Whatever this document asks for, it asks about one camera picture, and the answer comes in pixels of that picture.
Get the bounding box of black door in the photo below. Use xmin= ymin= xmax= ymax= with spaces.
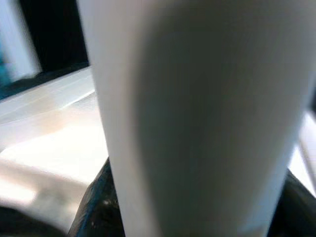
xmin=18 ymin=0 xmax=90 ymax=74

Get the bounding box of white plastic table leg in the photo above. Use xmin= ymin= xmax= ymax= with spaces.
xmin=76 ymin=0 xmax=316 ymax=237

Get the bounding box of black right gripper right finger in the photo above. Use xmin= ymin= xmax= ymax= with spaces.
xmin=268 ymin=169 xmax=316 ymax=237

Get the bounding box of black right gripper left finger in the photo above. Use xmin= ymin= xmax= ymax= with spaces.
xmin=68 ymin=157 xmax=124 ymax=237

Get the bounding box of white plastic table top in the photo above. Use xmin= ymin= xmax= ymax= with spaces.
xmin=0 ymin=66 xmax=316 ymax=223

